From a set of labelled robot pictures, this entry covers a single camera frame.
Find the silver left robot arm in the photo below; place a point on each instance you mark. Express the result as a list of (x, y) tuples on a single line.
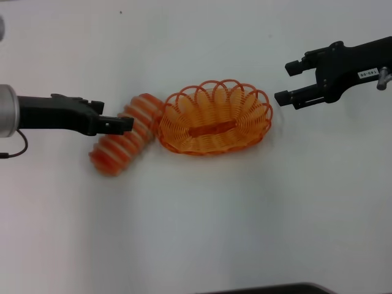
[(7, 111)]

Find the silver connector plug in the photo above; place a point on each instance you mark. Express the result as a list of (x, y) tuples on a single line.
[(383, 80)]

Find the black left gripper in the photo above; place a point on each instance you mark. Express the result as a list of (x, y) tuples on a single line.
[(55, 113)]

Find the orange plastic wicker basket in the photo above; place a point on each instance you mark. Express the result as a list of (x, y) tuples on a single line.
[(214, 128)]

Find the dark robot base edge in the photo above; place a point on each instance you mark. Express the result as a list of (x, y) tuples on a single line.
[(275, 289)]

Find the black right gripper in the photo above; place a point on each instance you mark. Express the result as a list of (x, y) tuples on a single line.
[(346, 70)]

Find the orange striped bread loaf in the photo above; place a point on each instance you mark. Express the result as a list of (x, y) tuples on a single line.
[(113, 153)]

